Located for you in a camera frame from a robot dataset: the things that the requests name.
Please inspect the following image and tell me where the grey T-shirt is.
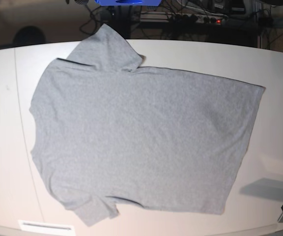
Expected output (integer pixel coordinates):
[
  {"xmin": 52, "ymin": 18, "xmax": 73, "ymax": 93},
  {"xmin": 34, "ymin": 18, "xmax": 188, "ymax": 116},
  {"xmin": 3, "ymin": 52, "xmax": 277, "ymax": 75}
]
[{"xmin": 30, "ymin": 25, "xmax": 264, "ymax": 226}]

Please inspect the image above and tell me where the white power strip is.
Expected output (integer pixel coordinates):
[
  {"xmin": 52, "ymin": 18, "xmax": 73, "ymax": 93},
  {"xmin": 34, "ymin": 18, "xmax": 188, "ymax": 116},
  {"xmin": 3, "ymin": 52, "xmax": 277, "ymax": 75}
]
[{"xmin": 168, "ymin": 14, "xmax": 228, "ymax": 25}]

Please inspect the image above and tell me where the blue plastic box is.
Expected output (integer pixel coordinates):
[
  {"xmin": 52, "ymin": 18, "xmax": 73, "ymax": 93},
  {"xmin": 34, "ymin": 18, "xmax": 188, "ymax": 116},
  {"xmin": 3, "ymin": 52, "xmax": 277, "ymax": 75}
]
[{"xmin": 95, "ymin": 0, "xmax": 161, "ymax": 6}]

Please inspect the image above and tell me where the white label strip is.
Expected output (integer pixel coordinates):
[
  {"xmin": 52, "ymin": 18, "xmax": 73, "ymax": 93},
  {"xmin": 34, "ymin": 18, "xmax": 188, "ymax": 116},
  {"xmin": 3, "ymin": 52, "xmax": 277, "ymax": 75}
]
[{"xmin": 18, "ymin": 220, "xmax": 75, "ymax": 233}]

